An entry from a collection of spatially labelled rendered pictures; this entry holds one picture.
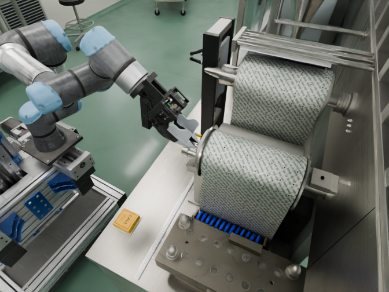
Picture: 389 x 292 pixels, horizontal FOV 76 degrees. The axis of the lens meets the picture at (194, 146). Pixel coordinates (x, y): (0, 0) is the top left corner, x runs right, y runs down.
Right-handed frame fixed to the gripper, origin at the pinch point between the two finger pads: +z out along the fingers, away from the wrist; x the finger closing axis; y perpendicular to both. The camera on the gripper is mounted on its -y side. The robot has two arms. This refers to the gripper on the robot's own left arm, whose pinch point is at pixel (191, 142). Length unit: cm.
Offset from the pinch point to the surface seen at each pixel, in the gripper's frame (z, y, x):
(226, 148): 5.4, 9.6, -1.3
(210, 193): 14.6, -4.2, -5.2
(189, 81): 4, -162, 201
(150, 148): 17, -152, 84
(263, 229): 32.7, 1.0, -5.2
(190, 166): 7.8, -11.4, 2.1
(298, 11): 1, 19, 68
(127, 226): 9.1, -37.6, -17.0
